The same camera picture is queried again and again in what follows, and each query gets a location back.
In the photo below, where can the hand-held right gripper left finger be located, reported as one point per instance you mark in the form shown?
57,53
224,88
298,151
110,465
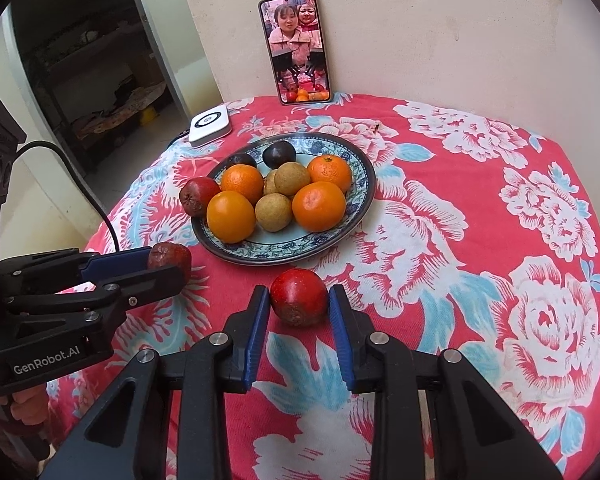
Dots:
257,340

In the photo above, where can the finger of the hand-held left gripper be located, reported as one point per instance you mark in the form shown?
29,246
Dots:
115,262
150,285

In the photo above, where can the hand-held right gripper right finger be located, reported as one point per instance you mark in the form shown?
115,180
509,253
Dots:
341,340

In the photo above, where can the brownish wrinkled jujube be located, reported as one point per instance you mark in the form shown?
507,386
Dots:
172,257

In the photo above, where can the smooth red jujube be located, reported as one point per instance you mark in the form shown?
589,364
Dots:
298,296

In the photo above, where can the blue patterned ceramic plate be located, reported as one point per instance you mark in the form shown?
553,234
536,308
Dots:
280,246

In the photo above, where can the bright red wrinkled jujube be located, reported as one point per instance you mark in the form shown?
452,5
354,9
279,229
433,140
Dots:
199,196

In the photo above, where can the yellowish orange tangerine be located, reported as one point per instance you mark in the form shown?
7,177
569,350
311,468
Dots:
231,216

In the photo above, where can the small orange tangerine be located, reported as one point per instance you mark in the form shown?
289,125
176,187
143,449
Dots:
329,174
318,206

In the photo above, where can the large deep orange tangerine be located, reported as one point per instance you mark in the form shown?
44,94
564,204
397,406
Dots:
242,183

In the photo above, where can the dark purple plum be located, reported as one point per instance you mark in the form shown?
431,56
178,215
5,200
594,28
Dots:
278,154
240,160

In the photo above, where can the brown longan with stem scar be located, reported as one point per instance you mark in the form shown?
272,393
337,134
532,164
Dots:
292,177

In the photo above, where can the person's left hand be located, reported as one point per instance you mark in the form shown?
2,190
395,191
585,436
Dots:
30,407

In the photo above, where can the small yellow object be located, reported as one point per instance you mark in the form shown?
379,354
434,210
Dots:
147,115

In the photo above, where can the patterned cloth in doorway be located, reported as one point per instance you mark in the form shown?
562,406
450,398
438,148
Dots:
125,105

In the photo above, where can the white square charger device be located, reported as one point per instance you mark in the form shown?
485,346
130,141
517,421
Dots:
209,127

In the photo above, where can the red floral tablecloth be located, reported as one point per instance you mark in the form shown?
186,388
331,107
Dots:
480,210

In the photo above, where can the smartphone with lit screen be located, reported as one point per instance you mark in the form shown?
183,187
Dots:
295,45

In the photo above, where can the white door frame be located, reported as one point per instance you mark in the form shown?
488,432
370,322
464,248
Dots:
152,35

